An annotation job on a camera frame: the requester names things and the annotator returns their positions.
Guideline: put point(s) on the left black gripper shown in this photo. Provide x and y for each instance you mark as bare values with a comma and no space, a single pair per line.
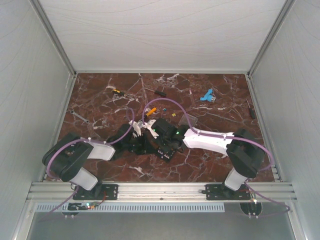
146,146

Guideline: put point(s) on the black fuse box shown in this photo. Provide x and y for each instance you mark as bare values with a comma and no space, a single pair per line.
165,156

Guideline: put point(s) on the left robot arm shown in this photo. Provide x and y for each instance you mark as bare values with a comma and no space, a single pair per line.
66,159

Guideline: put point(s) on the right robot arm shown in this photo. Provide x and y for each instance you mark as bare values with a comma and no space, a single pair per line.
240,147

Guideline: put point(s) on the clear plastic fuse box cover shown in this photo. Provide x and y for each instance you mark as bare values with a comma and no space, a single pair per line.
186,119

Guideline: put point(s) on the blue plastic connector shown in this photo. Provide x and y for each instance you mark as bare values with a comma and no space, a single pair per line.
209,96

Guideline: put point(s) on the yellow black screwdriver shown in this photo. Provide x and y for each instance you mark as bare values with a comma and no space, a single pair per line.
118,94

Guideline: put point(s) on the thin black screwdriver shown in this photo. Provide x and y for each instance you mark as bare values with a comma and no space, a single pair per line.
251,111

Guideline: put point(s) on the silver wrench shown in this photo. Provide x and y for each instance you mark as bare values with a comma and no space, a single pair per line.
79,116

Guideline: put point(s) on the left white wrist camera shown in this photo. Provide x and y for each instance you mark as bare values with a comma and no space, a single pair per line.
136,128

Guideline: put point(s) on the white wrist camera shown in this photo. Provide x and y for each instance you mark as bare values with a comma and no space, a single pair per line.
149,125
136,128

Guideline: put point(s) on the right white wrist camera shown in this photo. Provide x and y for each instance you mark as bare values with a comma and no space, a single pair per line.
149,125

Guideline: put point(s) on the orange handled screwdriver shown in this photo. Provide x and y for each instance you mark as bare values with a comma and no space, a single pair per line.
151,111

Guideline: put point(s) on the black handled screwdriver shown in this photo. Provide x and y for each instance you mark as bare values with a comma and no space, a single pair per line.
160,93

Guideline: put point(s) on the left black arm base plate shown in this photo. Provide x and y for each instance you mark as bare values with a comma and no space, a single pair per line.
110,191

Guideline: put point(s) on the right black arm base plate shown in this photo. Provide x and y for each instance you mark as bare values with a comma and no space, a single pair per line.
219,192

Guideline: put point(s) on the slotted grey cable duct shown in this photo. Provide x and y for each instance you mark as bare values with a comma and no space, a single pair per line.
111,207

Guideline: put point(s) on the aluminium rail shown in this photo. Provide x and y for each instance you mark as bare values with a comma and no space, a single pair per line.
157,191

